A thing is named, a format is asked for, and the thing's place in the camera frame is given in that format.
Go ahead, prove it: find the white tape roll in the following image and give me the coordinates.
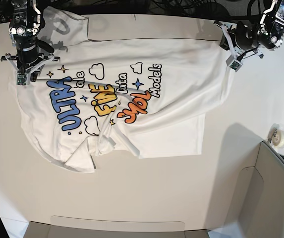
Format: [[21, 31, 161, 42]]
[[267, 123, 284, 149]]

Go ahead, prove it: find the beige cardboard box right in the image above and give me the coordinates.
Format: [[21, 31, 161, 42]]
[[207, 140, 284, 238]]

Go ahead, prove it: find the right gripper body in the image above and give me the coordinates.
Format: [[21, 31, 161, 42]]
[[0, 40, 60, 82]]

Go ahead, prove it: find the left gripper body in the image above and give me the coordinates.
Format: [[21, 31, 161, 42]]
[[214, 21, 264, 62]]

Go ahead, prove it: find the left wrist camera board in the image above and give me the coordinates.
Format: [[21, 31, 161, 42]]
[[226, 57, 243, 72]]

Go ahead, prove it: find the beige cardboard box bottom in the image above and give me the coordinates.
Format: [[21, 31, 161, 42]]
[[24, 216, 209, 238]]

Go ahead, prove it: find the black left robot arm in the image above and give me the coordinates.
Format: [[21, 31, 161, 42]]
[[214, 0, 284, 71]]

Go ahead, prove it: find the white printed t-shirt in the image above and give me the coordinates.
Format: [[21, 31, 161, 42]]
[[9, 7, 234, 174]]

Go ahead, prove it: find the beige cardboard box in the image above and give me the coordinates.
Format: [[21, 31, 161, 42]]
[[24, 216, 209, 238], [207, 140, 284, 238]]

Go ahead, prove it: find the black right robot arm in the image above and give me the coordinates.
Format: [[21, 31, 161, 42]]
[[0, 0, 60, 86]]

